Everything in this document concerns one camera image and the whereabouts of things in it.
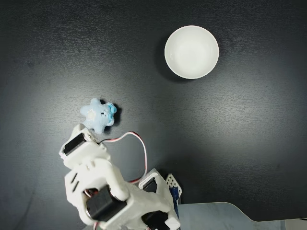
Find skyblue plush doll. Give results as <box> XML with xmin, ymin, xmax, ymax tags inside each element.
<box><xmin>80</xmin><ymin>97</ymin><xmax>118</xmax><ymax>134</ymax></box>

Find white bowl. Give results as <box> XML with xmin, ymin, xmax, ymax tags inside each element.
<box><xmin>164</xmin><ymin>25</ymin><xmax>220</xmax><ymax>80</ymax></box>

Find blue table clamp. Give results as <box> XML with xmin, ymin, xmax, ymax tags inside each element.
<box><xmin>165</xmin><ymin>173</ymin><xmax>183</xmax><ymax>216</ymax></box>

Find grey cloth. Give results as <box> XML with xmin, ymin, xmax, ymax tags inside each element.
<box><xmin>178</xmin><ymin>202</ymin><xmax>307</xmax><ymax>230</ymax></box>

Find red white gripper cable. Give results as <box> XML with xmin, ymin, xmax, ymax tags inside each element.
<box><xmin>97</xmin><ymin>131</ymin><xmax>148</xmax><ymax>184</ymax></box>

